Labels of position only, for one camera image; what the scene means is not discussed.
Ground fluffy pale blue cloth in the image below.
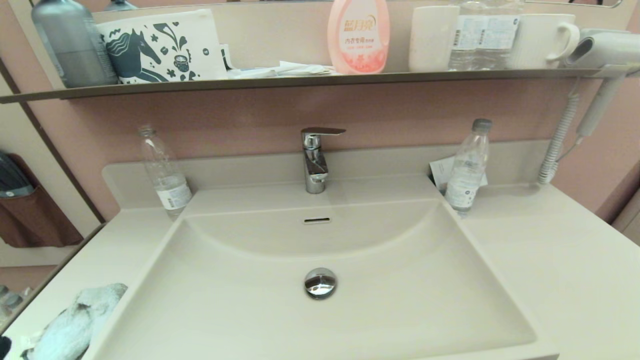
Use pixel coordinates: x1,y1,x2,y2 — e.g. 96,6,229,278
20,283,128,360

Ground chrome drain stopper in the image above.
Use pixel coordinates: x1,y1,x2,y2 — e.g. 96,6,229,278
304,267,338,301

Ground clear plastic bottle grey cap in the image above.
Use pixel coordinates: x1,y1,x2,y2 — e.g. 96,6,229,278
444,118,493,217

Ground grey matte bottle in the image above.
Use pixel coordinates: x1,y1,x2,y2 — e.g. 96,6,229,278
31,0,119,89

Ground white paper packets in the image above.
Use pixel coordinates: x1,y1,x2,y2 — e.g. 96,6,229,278
226,60,341,79

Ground small printed paper card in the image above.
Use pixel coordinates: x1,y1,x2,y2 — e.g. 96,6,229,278
429,156,488,195

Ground white cup without handle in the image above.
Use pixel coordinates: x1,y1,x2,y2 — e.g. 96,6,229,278
408,5,460,72

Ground white hair dryer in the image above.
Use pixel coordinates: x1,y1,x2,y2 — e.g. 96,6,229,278
565,28,640,137

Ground clear plastic bottle without cap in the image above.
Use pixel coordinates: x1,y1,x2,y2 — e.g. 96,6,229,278
138,124,193,221

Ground white sink basin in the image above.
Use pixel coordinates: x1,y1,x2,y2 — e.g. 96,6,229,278
95,199,538,360

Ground brown hanging fabric bag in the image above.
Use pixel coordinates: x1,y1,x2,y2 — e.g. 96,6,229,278
0,152,84,249

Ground white mug with handle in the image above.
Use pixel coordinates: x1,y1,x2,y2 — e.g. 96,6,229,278
506,13,581,70

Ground chrome sink faucet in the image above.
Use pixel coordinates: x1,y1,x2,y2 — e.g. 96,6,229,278
300,126,346,194

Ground pink detergent bottle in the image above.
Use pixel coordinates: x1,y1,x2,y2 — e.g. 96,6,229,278
327,0,391,75

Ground white coiled dryer cord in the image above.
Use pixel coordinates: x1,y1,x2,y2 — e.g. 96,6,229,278
537,80,586,186

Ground white pouch horse print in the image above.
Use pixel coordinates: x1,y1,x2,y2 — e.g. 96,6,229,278
96,9,228,85

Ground grey metal wall shelf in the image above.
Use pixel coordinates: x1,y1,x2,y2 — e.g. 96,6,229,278
0,66,640,105

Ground dark item in bag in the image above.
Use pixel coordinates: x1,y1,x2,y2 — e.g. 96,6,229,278
0,150,35,198

